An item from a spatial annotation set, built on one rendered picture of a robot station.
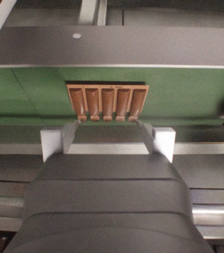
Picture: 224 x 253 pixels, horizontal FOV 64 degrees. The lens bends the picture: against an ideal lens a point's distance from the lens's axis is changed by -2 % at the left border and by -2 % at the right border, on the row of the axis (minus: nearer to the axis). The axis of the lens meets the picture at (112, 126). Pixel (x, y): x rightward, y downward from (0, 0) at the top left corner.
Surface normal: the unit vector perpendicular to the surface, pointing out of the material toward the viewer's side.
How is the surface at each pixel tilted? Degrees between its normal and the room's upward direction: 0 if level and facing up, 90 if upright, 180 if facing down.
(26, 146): 55
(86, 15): 90
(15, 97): 2
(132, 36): 90
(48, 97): 2
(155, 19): 90
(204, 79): 2
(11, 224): 90
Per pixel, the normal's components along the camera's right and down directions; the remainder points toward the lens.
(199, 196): 0.01, -0.47
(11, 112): 0.00, 0.88
